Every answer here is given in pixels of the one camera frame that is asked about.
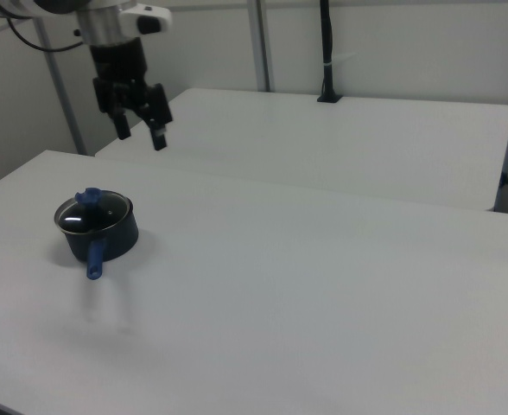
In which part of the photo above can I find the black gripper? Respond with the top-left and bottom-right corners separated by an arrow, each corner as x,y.
89,39 -> 174,152

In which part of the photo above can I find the glass lid with blue knob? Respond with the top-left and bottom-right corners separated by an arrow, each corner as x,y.
54,187 -> 133,235

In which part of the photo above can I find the white side table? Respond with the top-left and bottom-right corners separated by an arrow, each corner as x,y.
94,87 -> 508,213

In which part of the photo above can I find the grey aluminium frame post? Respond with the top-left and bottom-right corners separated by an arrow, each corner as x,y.
245,0 -> 276,93
32,16 -> 87,156

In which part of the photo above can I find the dark saucepan with blue handle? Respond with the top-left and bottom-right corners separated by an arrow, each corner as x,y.
54,189 -> 140,283

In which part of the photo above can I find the black camera stand pole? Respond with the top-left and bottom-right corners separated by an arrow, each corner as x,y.
316,0 -> 345,104

